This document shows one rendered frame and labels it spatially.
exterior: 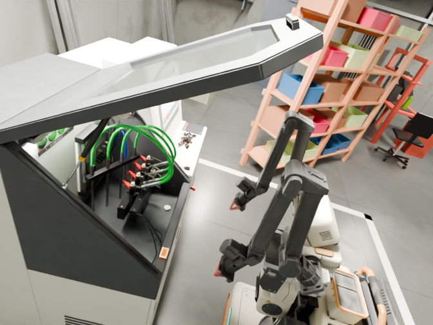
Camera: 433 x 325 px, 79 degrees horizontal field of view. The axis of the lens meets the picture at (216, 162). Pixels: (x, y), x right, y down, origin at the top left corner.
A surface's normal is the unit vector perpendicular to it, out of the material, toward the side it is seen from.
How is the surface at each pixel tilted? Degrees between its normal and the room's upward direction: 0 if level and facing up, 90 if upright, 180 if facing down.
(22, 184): 90
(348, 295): 0
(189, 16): 90
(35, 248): 90
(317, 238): 90
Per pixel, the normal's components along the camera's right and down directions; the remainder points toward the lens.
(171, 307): 0.25, -0.80
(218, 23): -0.21, 0.52
